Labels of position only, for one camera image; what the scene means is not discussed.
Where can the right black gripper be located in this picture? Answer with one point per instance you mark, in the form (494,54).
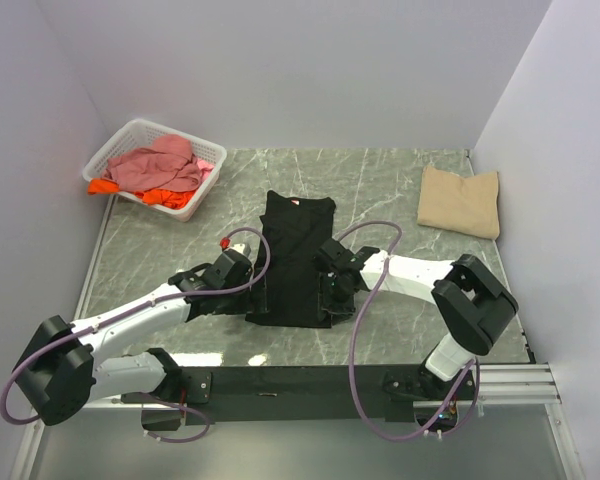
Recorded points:
(327,298)

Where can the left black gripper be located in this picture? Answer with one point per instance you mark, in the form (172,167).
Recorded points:
(259,298)

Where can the black t-shirt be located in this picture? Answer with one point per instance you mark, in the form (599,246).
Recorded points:
(288,296)

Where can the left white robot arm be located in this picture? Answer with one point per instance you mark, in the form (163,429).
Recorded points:
(66,365)

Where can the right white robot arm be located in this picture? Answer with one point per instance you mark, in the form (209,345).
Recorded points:
(474,304)

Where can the orange t-shirt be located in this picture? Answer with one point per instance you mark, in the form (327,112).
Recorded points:
(167,198)

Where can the folded tan t-shirt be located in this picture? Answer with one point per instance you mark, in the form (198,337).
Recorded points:
(466,205)

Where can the pink t-shirt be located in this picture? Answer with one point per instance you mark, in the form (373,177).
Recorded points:
(168,163)

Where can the white plastic basket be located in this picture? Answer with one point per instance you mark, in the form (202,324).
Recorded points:
(141,133)

